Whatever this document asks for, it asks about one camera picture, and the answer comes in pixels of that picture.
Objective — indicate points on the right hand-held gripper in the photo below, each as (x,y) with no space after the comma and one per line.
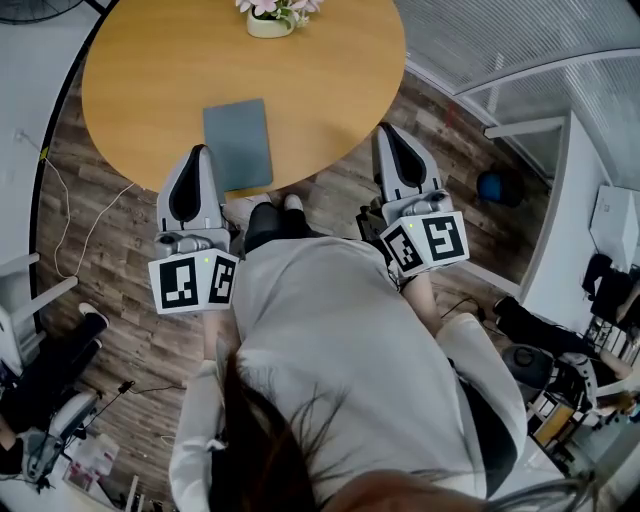
(435,240)

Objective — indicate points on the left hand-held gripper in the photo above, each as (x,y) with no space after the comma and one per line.
(192,280)

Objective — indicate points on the gray notebook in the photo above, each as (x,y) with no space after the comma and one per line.
(242,142)

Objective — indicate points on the person's right forearm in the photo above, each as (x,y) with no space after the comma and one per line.
(421,300)

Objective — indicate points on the person's left forearm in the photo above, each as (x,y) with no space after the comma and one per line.
(216,332)

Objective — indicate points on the dark blue round object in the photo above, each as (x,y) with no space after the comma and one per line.
(497,187)

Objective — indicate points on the person's legs in black trousers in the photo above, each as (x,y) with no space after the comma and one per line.
(272,225)

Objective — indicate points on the white shoe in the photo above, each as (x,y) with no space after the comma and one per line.
(293,201)

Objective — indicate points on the white partition panel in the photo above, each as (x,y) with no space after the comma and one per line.
(565,210)

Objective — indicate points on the person's gray top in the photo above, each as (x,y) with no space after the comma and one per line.
(340,350)

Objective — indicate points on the white pot with pink flowers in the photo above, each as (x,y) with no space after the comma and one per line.
(270,22)

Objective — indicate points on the white box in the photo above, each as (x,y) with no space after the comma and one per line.
(615,225)

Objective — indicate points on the gray round stool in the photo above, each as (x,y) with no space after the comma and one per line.
(527,370)

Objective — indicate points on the black fan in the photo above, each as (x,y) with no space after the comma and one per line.
(30,12)

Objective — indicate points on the pink and white packets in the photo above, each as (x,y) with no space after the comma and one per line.
(95,457)

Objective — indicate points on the metal shelf with items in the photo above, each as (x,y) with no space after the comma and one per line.
(570,415)

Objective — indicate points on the white rack frame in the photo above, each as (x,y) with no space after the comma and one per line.
(25,295)

